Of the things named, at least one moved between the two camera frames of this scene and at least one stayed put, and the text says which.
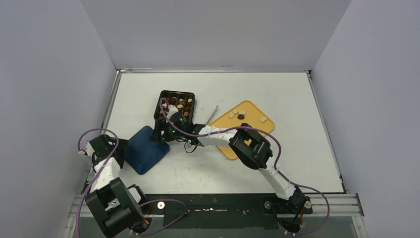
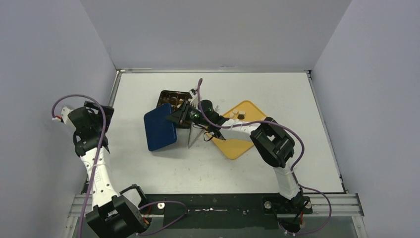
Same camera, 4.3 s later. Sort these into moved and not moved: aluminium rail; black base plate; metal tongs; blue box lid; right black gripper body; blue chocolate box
Moved: metal tongs; right black gripper body; blue box lid
Not moved: aluminium rail; black base plate; blue chocolate box
